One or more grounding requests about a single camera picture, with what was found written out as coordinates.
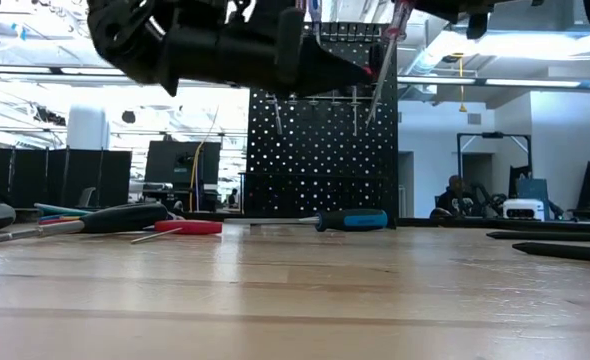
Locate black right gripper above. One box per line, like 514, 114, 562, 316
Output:
413, 0, 546, 41

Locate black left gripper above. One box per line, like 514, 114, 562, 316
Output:
153, 0, 377, 99

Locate black ribbed-handle screwdriver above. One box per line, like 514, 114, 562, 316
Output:
368, 43, 385, 76

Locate blue and black screwdriver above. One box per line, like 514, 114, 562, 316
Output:
223, 208, 389, 233

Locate black-handled thick-shaft driver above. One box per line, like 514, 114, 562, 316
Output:
0, 202, 170, 247

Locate chrome tool holder rack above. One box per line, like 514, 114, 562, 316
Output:
267, 89, 376, 108

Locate yellow ceiling pendant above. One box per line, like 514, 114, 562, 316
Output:
456, 52, 469, 113

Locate black pegboard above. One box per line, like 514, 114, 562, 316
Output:
244, 22, 399, 221

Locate black monitor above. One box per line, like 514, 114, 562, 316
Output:
144, 139, 222, 184

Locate blue box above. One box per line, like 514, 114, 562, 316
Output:
517, 177, 550, 201

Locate white box device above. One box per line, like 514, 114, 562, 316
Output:
503, 197, 545, 221

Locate black partition panels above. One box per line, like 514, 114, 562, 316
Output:
0, 146, 132, 209

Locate chrome hook rail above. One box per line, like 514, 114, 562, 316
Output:
319, 22, 382, 44

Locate grey horizontal frame bar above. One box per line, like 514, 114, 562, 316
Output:
0, 63, 590, 90

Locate black frame stand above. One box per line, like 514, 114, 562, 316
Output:
456, 131, 534, 201

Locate yellow hanging cable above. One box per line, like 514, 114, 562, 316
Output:
188, 104, 221, 210

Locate rainbow ribbon cable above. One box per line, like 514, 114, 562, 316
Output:
33, 201, 94, 225

